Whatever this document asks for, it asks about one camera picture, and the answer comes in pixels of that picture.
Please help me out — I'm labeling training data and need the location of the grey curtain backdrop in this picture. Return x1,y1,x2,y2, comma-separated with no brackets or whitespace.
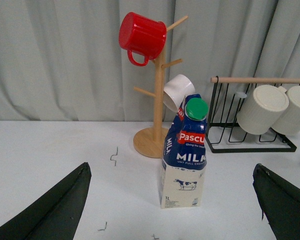
0,0,300,122

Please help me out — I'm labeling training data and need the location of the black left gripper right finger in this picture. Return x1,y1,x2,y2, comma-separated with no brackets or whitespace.
253,163,300,240

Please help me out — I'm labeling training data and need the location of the white mug on tree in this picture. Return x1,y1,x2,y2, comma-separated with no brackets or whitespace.
163,74,196,113

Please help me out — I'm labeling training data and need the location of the red enamel mug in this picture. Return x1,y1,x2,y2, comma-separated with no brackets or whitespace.
118,12,167,67

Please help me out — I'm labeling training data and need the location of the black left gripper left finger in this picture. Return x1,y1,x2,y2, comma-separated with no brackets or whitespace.
0,162,92,240

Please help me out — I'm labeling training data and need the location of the blue white milk carton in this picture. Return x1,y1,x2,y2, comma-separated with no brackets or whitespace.
159,94,209,209

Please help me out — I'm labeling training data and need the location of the wooden mug tree stand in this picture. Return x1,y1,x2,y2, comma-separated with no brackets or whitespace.
132,15,189,159

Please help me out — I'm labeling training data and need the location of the cream ribbed mug right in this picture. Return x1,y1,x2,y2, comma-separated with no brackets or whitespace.
271,85,300,136

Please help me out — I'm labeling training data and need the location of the cream ribbed mug left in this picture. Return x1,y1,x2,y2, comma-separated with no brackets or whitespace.
237,85,289,135

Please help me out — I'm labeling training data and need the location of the cream ribbed mug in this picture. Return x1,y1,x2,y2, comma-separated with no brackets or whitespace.
237,85,289,135
271,85,300,136

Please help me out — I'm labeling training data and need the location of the black wire mug rack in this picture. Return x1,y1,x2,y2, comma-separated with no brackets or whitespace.
206,76,300,154

